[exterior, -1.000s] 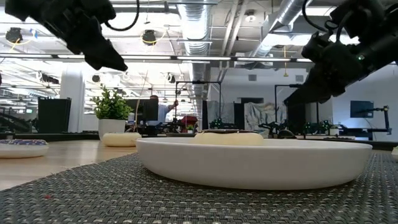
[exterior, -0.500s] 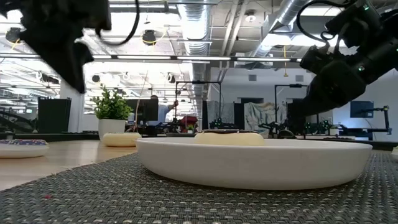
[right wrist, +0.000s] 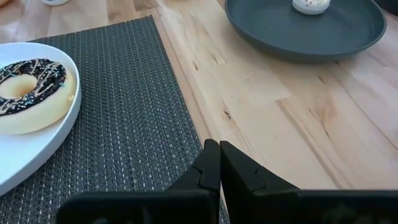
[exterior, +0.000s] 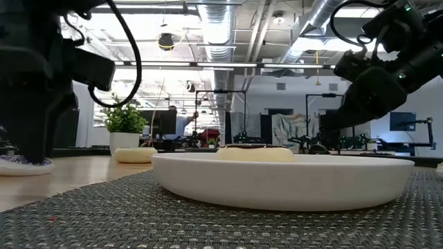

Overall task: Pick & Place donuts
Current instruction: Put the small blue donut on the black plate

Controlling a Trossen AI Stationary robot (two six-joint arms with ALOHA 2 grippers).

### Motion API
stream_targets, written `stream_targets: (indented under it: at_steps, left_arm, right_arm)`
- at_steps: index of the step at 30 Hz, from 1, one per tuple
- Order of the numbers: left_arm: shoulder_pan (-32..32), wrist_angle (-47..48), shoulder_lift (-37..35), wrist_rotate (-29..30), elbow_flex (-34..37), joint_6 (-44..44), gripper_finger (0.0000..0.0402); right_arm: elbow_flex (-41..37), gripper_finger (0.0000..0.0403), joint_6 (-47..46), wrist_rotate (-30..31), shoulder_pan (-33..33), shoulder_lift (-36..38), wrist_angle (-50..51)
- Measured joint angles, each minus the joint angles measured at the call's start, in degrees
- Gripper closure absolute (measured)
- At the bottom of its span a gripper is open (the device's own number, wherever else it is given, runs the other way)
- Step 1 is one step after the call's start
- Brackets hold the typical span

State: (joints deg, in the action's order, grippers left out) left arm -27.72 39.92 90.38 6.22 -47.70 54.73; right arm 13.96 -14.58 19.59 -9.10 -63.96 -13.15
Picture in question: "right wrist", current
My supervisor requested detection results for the dark grey round plate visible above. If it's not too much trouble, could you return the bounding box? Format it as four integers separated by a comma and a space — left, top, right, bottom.
224, 0, 387, 63

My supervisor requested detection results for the white round plate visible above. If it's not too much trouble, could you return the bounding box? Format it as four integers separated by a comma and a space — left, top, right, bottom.
0, 42, 83, 197

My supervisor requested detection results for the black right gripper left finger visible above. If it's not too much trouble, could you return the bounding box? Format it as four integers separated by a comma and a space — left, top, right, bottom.
55, 139, 221, 224

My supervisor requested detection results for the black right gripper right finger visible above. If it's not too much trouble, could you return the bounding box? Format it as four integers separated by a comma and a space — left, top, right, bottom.
220, 140, 398, 224

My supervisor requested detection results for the small white frosted donut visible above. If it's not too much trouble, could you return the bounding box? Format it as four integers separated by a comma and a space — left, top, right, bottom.
291, 0, 331, 16

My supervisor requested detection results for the grey woven placemat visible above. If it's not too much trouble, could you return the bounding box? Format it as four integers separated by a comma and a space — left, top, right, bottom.
0, 15, 231, 224

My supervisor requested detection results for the chocolate frosted donut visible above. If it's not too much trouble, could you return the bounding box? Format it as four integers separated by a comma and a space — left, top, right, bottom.
0, 58, 77, 135

